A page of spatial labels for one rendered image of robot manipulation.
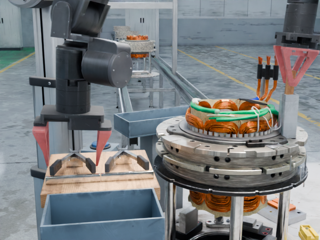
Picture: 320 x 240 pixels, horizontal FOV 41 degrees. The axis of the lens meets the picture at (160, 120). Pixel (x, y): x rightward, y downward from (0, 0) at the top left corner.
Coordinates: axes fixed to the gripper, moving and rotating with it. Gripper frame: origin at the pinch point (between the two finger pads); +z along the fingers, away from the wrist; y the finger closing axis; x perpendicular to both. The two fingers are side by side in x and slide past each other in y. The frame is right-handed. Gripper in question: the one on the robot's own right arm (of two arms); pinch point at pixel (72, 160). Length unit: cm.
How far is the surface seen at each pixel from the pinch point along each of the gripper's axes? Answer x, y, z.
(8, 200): 231, -52, 120
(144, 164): -3.8, 12.1, -0.9
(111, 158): -1.5, 6.6, -0.9
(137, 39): 304, 45, 5
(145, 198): -8.6, 11.9, 3.3
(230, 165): 0.4, 28.9, 1.1
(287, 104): 5.6, 41.1, -9.8
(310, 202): 39, 70, 28
